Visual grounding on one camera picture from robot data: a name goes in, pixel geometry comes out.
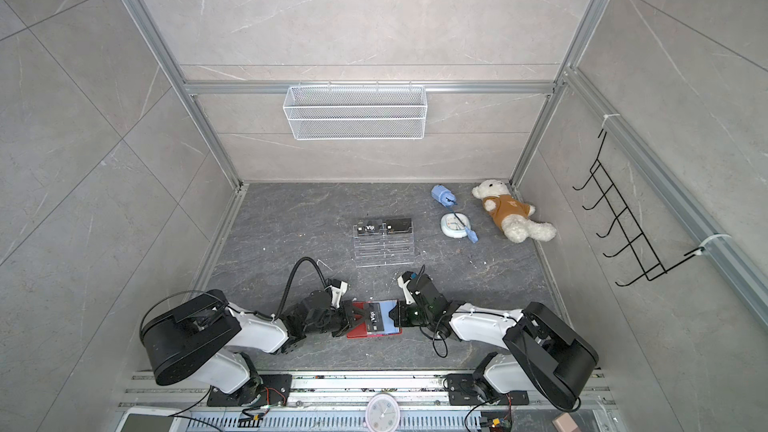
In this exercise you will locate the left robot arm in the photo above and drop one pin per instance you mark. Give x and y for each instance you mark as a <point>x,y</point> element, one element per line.
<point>207,338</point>

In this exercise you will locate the white tablet device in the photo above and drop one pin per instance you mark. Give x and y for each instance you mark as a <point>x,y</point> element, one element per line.
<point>149,419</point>

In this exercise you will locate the white teddy bear brown shirt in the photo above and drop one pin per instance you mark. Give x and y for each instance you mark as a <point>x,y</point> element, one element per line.
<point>511,216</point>

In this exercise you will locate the red card holder wallet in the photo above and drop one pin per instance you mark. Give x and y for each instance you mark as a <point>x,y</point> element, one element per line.
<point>357,321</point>

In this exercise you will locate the white wire mesh basket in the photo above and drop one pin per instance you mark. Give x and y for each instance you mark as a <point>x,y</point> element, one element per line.
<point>356,112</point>

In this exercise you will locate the black wall hook rack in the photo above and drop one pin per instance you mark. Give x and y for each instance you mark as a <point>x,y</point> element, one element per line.
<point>626,223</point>

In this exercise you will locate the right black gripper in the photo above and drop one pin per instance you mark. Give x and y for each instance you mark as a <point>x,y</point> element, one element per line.
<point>401,320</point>

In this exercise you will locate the pink eraser block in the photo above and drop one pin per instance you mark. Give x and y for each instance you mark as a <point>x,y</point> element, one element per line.
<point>565,423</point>

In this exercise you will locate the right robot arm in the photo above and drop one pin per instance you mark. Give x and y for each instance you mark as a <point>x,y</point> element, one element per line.
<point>536,347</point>

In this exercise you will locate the black VIP logo card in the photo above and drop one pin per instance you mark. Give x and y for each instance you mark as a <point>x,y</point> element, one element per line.
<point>367,228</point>

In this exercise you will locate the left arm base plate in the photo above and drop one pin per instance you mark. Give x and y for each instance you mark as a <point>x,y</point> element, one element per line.
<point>273,389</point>

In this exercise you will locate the clear acrylic organizer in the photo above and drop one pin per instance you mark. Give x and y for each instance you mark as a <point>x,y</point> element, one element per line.
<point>382,249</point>

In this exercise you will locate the blue plastic bottle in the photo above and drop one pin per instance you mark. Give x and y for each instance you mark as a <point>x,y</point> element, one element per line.
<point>443,196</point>

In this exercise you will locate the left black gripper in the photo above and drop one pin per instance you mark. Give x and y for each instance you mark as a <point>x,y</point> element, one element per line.
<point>351,316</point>

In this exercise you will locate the blue credit card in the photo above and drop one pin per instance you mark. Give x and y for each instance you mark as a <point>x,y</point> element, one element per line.
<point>386,306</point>

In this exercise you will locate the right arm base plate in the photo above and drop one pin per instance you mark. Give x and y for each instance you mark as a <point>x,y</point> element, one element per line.
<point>462,390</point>

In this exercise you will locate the white round clock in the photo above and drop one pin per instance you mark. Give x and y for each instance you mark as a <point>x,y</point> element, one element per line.
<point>382,414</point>

